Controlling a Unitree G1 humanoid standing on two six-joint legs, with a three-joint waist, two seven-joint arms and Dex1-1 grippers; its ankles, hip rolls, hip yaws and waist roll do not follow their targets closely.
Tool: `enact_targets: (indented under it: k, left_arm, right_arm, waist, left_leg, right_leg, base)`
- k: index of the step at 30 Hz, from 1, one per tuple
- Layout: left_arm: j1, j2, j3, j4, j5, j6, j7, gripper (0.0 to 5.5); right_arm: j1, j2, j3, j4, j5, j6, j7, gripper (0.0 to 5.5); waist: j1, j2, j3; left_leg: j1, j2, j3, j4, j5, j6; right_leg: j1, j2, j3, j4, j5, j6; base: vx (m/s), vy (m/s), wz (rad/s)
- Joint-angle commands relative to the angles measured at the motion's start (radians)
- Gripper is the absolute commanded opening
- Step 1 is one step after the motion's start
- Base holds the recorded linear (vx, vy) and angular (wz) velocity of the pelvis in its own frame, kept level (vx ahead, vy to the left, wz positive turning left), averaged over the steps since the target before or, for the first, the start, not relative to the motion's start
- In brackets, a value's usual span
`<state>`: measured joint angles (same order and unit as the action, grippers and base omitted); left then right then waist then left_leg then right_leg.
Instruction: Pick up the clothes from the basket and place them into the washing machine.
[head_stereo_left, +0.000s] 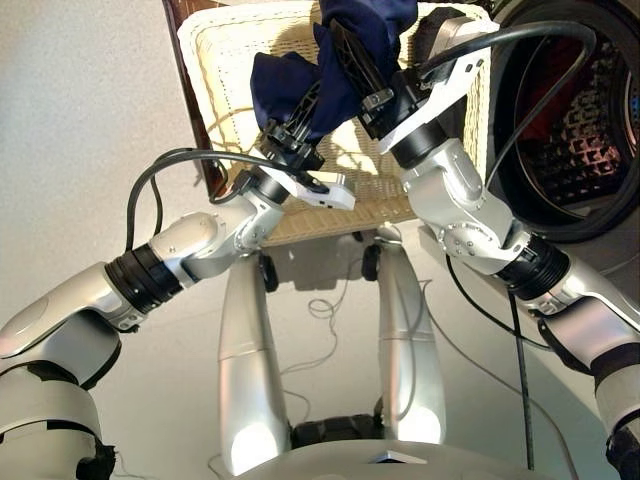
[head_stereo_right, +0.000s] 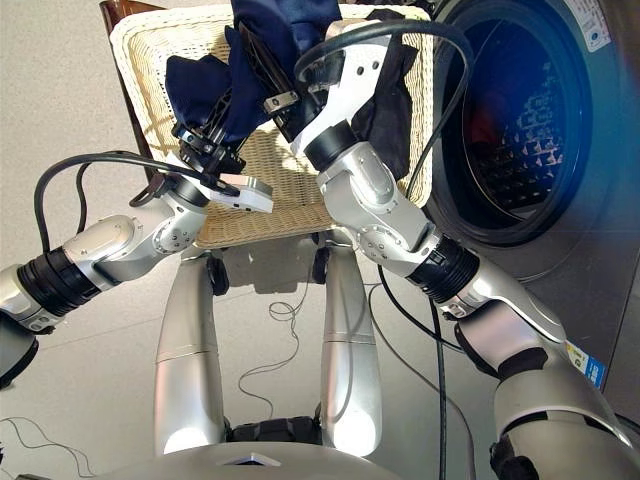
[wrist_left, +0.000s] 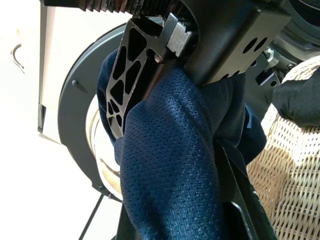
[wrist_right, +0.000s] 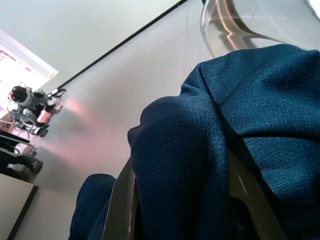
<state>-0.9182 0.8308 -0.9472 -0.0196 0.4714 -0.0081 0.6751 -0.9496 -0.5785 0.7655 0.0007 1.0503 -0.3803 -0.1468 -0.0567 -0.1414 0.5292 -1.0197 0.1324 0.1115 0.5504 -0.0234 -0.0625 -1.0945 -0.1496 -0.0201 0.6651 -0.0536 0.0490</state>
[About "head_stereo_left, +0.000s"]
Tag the navy blue cloth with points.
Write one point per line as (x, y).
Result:
(280, 90)

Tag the black cloth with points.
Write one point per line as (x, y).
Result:
(427, 35)

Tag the coral red cloth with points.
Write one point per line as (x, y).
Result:
(545, 125)

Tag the pale woven laundry basket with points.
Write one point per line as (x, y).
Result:
(325, 220)

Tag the grey washing machine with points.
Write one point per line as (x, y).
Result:
(610, 250)

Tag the silver robot leg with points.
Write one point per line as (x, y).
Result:
(410, 360)
(250, 375)

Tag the black robot waist joint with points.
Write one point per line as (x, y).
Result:
(340, 430)

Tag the silver robot torso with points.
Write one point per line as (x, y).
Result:
(390, 465)

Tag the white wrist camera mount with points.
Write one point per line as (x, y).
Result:
(335, 195)
(450, 85)

